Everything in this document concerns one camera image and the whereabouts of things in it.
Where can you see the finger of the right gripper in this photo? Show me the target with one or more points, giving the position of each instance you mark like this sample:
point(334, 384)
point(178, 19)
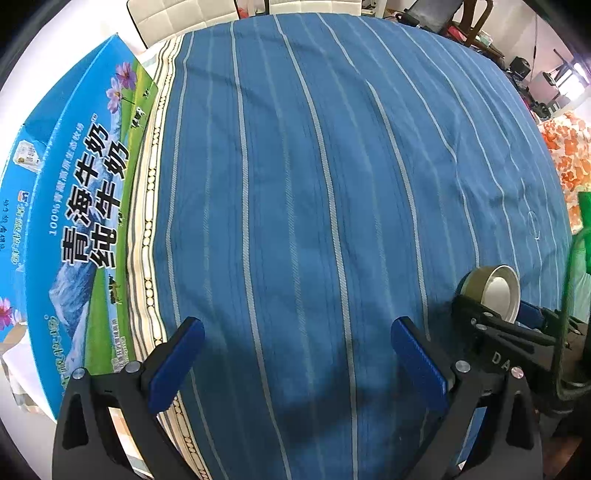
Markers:
point(539, 318)
point(499, 344)

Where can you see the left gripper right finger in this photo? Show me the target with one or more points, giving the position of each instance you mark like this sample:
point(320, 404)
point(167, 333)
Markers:
point(486, 426)

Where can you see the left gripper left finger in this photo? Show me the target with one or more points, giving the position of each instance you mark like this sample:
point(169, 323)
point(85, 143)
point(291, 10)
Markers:
point(86, 445)

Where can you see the small round metal tin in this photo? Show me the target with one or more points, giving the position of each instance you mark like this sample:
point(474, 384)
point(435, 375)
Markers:
point(495, 287)

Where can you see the orange floral cloth chair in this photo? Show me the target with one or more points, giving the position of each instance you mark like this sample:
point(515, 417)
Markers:
point(567, 138)

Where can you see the blue striped tablecloth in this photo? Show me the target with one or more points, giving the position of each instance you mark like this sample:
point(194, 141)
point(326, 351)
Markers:
point(306, 180)

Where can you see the treadmill machine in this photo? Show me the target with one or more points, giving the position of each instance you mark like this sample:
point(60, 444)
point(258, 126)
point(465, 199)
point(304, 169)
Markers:
point(548, 94)

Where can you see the blue cardboard milk box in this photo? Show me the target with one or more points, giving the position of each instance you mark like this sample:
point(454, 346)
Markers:
point(65, 205)

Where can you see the black weight bench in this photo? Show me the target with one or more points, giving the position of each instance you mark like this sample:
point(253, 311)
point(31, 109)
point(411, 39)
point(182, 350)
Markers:
point(432, 15)

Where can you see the right white padded chair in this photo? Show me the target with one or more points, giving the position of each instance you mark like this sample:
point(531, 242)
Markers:
point(351, 7)

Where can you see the white padded chair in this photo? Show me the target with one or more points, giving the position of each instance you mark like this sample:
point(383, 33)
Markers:
point(351, 7)
point(157, 20)

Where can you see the left white padded chair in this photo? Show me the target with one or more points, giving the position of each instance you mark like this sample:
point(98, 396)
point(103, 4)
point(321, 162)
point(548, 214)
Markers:
point(157, 20)

